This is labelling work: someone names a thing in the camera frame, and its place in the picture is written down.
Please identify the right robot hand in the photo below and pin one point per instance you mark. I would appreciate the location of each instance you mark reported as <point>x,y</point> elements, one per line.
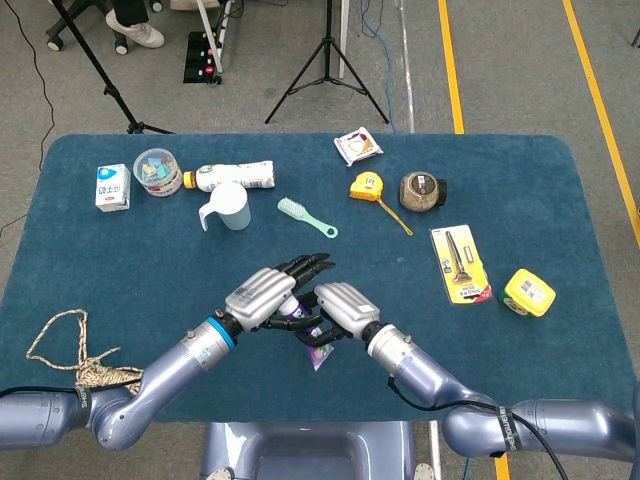
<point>350,307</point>

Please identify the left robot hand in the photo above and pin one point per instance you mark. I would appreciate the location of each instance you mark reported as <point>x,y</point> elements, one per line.
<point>260,297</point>

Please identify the purple toothpaste tube white cap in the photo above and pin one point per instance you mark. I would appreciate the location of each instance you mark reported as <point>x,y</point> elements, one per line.
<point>320,356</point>

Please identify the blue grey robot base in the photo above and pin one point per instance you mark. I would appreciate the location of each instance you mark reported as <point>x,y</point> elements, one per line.
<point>310,450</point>

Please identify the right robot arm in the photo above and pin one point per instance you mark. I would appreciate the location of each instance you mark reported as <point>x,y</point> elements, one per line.
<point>450,395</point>

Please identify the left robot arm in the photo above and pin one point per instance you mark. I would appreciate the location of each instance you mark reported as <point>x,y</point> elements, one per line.
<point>150,375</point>

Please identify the yellow tape measure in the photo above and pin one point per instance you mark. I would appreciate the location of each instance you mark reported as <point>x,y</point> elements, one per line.
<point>367,186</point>

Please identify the blue carpet table mat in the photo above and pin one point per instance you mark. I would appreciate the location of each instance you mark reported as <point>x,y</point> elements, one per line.
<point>200,260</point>

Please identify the razor in yellow blister pack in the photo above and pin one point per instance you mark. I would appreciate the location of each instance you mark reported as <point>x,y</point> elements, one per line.
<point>460,265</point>

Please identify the white bottle yellow cap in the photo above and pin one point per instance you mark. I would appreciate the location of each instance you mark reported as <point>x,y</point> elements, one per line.
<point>235,175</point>

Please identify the round glass jar black lid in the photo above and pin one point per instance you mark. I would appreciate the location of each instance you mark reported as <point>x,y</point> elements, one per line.
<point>420,192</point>

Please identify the white snack packet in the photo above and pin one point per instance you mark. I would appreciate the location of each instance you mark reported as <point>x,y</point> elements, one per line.
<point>357,146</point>

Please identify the clear plastic candy jar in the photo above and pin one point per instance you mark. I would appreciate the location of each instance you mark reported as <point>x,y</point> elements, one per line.
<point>157,172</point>

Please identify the yellow lidded square box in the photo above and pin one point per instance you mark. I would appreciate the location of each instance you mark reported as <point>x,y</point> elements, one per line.
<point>530,292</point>

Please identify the white blue milk carton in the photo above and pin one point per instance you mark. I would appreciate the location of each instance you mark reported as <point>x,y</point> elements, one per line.
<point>112,187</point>

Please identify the black power strip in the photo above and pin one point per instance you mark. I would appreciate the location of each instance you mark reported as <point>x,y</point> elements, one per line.
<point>200,57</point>

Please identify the black tripod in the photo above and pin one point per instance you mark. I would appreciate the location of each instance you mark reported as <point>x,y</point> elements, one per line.
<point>328,50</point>

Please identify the white slanted table leg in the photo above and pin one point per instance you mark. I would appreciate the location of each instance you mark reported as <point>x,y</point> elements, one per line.
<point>209,35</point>

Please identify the black slanted light stand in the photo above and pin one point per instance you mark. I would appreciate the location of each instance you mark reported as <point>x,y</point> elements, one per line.
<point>102,75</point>

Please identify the black office chair base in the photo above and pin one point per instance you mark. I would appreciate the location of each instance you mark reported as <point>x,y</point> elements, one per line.
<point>121,46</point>

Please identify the seated person black clothes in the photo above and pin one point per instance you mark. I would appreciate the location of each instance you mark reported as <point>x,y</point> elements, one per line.
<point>137,32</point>

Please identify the white upright post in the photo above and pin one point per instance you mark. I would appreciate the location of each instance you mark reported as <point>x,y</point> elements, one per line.
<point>344,40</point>

